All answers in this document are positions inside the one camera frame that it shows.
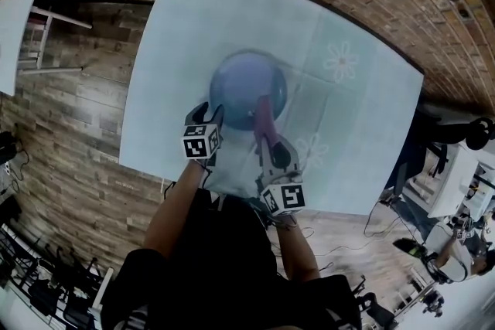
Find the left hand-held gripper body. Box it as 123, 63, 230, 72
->
182, 121, 223, 168

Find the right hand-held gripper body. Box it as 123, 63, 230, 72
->
255, 165, 307, 219

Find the purple fleece cloth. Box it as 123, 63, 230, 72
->
252, 94, 279, 142

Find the blue round bowl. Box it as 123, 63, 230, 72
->
208, 49, 290, 131

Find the person's right forearm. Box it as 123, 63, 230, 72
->
266, 213, 323, 281

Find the person's left forearm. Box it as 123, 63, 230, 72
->
142, 159, 208, 262

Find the person's black clothed torso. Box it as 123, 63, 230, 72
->
99, 187, 363, 330

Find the light blue floral tablecloth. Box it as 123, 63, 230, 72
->
118, 0, 425, 216

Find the black green bag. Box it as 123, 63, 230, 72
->
391, 236, 428, 260

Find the black office chair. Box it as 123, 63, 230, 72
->
353, 274, 400, 330
386, 114, 495, 200

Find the white desk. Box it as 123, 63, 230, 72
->
426, 144, 495, 219

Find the white side table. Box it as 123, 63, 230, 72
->
0, 0, 94, 96

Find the black metal rack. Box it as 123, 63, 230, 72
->
0, 223, 114, 330

